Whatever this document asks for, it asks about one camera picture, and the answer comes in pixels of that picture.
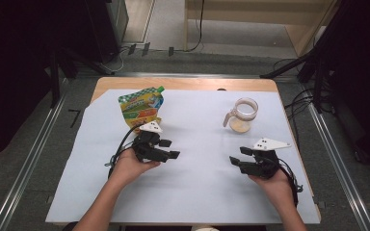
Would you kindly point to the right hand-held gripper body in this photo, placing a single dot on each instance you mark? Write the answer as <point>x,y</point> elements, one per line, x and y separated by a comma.
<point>263,166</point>

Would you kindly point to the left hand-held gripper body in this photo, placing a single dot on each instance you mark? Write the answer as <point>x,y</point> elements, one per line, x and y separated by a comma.
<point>149,149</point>

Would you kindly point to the glass jug with beige powder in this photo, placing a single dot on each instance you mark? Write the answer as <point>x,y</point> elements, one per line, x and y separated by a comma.
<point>241,123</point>

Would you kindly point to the yellow spout pouch green cap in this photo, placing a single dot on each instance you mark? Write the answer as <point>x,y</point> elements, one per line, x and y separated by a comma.
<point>139,106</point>

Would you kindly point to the person's right hand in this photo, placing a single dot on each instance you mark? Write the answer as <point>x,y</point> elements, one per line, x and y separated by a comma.
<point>277,189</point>

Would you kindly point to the person's left hand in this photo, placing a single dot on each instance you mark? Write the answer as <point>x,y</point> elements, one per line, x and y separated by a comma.
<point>130,168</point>

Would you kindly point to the white paper sheet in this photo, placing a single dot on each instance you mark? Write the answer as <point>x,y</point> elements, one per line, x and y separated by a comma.
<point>199,192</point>

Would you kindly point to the small black floor plate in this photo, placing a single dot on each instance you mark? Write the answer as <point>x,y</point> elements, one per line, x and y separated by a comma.
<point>145,48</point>
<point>131,48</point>
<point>171,51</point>

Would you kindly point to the black tripod stand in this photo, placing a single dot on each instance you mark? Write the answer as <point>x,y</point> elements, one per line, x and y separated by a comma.
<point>285,66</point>

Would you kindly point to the black metal stand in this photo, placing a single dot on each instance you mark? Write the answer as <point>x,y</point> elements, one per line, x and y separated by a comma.
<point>55,83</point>

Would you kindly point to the black cabinet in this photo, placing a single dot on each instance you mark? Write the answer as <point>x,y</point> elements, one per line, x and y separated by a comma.
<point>104,29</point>

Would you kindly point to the light wooden furniture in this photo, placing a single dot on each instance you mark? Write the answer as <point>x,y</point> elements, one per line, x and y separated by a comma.
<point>253,17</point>

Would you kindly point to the short metal floor rail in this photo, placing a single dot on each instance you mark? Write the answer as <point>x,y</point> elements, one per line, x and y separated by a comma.
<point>189,75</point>

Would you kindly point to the long metal floor rail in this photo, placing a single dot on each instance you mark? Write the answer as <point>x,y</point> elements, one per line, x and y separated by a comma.
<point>29,166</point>
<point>337,160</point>

